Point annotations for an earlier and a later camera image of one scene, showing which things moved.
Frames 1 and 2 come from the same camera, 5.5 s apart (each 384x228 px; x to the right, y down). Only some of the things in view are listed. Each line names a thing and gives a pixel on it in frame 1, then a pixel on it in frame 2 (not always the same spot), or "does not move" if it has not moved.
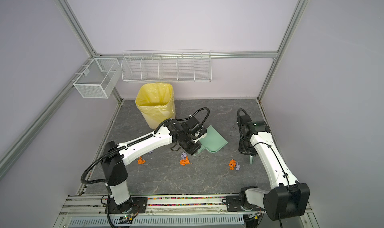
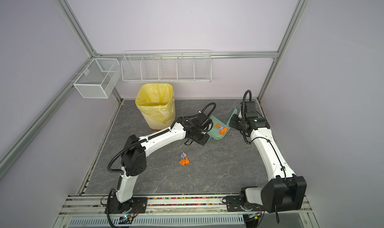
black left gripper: [192, 151] → [204, 141]
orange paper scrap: [232, 164] → [222, 131]
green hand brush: [251, 159] → [233, 112]
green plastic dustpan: [213, 141] → [219, 129]
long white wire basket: [191, 65] does not move
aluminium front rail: [84, 205] does not move
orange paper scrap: [185, 161] does not move
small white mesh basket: [96, 80] does not move
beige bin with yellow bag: [156, 101] does not move
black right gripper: [241, 148] → [233, 123]
